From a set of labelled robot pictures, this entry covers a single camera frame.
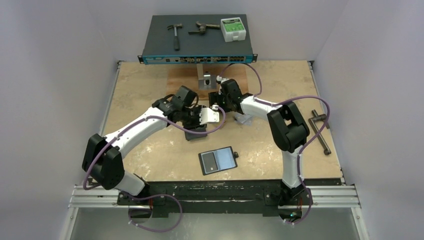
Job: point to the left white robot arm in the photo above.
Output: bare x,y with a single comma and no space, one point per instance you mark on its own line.
103,158

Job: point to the white green plastic box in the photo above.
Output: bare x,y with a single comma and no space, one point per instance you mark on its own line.
233,29

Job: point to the black VIP card stack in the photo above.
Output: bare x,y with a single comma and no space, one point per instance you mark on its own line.
195,133

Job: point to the metal stand bracket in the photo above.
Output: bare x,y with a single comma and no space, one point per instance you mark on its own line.
206,80

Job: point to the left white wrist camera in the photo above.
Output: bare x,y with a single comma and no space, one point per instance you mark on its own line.
209,115

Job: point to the small hammer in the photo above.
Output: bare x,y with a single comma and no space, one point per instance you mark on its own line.
176,41

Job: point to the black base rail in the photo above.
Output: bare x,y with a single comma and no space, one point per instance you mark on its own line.
262,197

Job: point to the rusty pliers tool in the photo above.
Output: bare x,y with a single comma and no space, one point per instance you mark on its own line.
203,27

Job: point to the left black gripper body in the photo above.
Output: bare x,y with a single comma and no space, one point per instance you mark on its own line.
190,119

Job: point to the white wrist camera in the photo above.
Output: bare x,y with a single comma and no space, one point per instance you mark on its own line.
209,115
219,79

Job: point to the silver card stack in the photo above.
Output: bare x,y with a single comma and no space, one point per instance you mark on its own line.
243,119

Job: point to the wooden board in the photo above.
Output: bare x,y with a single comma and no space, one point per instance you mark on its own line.
188,76

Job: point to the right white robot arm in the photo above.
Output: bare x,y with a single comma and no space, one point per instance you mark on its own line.
287,125

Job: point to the blue network switch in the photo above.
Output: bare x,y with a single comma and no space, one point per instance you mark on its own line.
209,48

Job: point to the single black VIP card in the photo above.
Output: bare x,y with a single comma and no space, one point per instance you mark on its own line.
209,163

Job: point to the black card holder wallet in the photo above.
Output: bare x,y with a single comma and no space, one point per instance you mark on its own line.
225,157

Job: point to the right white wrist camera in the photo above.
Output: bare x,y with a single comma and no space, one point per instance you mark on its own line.
219,79

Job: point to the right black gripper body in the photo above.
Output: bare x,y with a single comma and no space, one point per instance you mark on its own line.
214,100

